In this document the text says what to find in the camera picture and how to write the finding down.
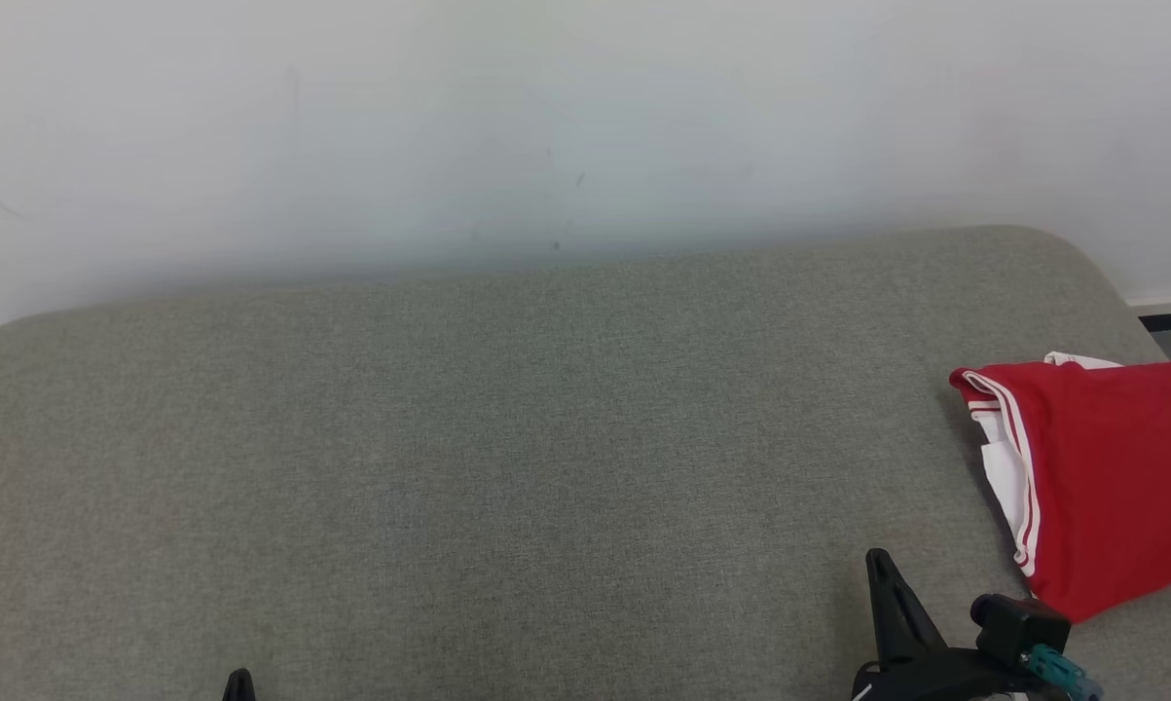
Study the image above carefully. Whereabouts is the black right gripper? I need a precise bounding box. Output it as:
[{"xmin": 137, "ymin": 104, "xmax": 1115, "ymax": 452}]
[{"xmin": 852, "ymin": 547, "xmax": 1072, "ymax": 701}]

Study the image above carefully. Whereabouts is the grey fabric sofa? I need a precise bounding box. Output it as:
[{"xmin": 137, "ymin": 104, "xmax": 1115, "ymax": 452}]
[{"xmin": 0, "ymin": 226, "xmax": 1171, "ymax": 701}]

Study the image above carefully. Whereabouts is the black cable with teal plug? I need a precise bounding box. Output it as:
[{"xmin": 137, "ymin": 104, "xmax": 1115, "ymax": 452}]
[{"xmin": 1021, "ymin": 644, "xmax": 1105, "ymax": 701}]

